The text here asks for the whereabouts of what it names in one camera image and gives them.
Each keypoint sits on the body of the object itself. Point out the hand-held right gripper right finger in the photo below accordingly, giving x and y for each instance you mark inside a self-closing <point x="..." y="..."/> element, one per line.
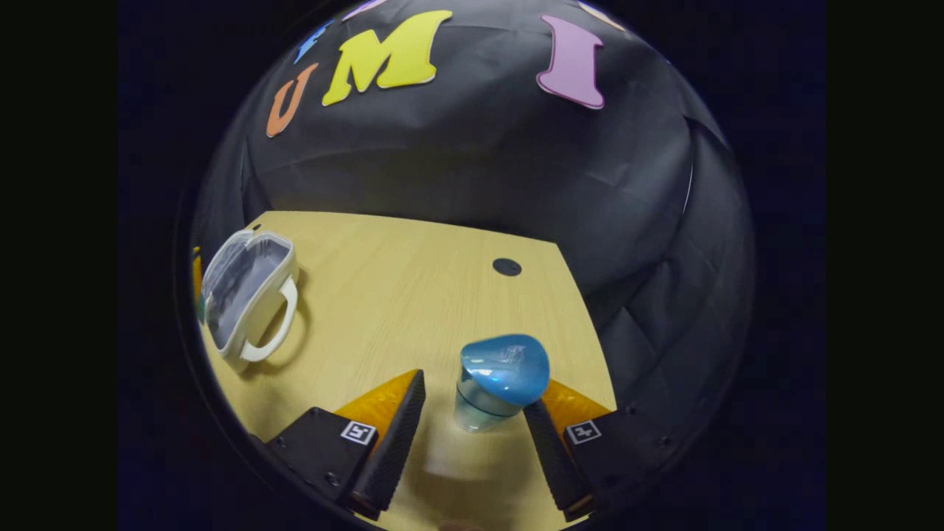
<point x="549" y="457"/>

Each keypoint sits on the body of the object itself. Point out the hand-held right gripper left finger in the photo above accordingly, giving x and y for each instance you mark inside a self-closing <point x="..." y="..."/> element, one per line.
<point x="391" y="442"/>

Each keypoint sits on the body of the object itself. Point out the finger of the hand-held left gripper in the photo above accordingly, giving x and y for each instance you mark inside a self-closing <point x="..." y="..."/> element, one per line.
<point x="197" y="276"/>

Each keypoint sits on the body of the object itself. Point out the white suitcase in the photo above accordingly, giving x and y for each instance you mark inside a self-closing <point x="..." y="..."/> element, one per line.
<point x="247" y="295"/>

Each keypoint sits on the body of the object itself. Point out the blue capped bottle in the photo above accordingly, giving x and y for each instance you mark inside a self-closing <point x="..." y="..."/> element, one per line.
<point x="501" y="372"/>

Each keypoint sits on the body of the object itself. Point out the black backdrop cloth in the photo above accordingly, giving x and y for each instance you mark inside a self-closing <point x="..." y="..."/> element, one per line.
<point x="479" y="162"/>

